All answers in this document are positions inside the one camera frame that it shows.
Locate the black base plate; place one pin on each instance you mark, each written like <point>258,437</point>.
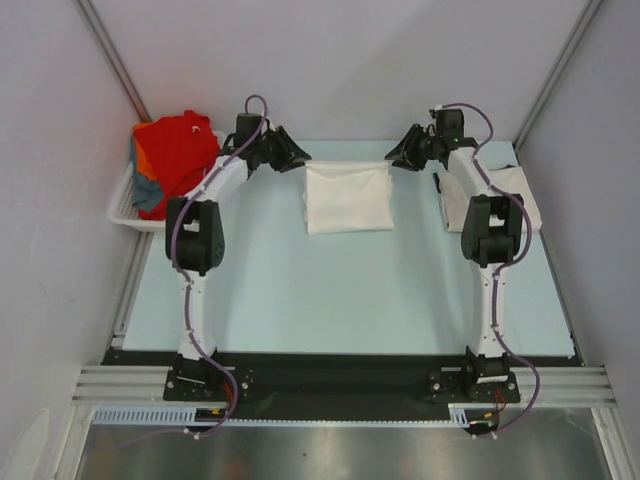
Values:
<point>377,408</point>

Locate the slotted cable duct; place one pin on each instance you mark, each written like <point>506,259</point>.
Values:
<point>192,418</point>

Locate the orange garment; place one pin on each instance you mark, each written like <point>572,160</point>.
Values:
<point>143,165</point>

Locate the right corner aluminium post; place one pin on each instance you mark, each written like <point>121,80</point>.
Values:
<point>569,49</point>

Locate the white plastic basket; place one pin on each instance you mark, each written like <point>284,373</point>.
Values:
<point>122,212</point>

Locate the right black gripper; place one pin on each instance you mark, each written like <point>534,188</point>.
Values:
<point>414,148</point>

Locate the red t shirt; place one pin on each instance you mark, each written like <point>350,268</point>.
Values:
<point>182,150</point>

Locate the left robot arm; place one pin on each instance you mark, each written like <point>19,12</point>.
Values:
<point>195,244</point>

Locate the grey blue garment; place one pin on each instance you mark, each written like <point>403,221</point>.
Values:
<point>146,194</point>

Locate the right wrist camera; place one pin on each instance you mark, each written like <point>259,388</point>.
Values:
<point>433,111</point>

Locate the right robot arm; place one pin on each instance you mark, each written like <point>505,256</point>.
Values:
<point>491,237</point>

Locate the white printed t shirt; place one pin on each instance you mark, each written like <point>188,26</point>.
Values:
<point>346,196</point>

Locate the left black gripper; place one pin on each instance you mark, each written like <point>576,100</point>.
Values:
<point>288,150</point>

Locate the corner aluminium post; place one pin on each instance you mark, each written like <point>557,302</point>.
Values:
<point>569,49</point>
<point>97,29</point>

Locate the left corner aluminium post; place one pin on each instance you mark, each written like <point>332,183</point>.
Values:
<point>97,29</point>

